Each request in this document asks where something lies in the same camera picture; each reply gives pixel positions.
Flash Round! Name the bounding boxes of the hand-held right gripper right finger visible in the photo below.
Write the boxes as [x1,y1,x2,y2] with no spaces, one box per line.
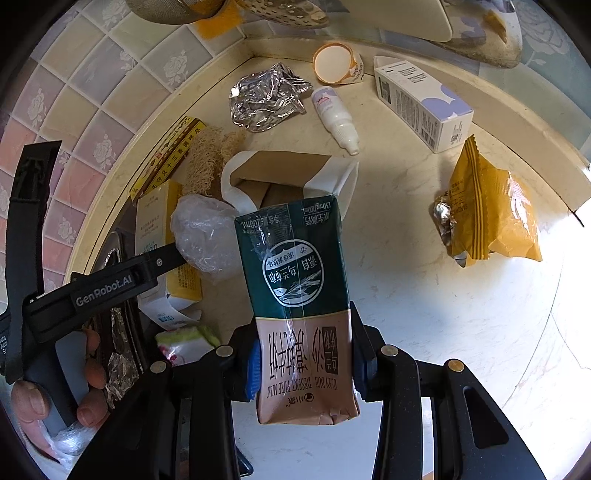
[348,302,548,480]

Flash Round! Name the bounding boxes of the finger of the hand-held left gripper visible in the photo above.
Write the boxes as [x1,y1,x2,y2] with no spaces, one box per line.
[136,240,188,283]

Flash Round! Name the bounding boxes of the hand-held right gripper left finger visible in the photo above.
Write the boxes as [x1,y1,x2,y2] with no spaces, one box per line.
[69,323,264,480]

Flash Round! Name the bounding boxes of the clear plastic bag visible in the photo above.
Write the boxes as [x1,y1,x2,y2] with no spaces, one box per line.
[170,194,243,284]

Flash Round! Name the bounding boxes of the green pink milk carton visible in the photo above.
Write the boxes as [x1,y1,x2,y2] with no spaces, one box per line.
[235,198,361,426]

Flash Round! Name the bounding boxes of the small white plastic bottle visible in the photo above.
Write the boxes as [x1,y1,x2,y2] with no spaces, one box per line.
[311,87,360,156]

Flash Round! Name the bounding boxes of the white purple paper box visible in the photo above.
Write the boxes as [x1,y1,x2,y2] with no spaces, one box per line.
[373,55,474,154]

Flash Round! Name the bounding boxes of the person's left hand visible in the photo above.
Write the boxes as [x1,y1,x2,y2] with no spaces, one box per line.
[10,329,112,460]

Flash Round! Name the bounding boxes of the white yellow paper box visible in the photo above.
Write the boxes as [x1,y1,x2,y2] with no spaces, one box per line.
[135,179,204,330]

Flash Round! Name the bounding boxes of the green white wrapper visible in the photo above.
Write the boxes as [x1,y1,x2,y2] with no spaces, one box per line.
[154,323,222,367]

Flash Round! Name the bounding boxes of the tan loofah scrubber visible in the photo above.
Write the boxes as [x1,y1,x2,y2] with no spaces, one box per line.
[181,128,247,197]

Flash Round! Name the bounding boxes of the red yellow seasoning box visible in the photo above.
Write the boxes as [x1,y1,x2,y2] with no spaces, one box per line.
[129,117,207,201]

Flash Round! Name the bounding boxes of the foil stove liner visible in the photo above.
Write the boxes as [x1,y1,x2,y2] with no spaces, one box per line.
[105,307,144,409]

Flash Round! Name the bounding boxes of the clear plastic wrap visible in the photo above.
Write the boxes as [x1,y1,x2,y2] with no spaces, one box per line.
[46,422,89,459]

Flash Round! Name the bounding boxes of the crumpled aluminium foil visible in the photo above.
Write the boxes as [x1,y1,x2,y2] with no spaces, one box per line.
[229,63,314,134]

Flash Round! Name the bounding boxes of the yellow snack packet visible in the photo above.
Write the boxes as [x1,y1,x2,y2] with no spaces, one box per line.
[434,134,543,268]

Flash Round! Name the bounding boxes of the orange fuzzy cloth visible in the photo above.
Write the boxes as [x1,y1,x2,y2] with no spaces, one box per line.
[196,4,243,40]

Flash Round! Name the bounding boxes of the metal mesh strainer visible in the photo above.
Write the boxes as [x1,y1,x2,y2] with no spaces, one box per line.
[126,0,232,25]

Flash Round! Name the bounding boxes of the white orange paper cup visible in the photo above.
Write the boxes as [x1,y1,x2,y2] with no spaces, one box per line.
[312,42,365,86]

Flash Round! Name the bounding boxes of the metal slotted spoon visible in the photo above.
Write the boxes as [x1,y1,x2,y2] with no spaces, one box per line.
[235,0,331,29]

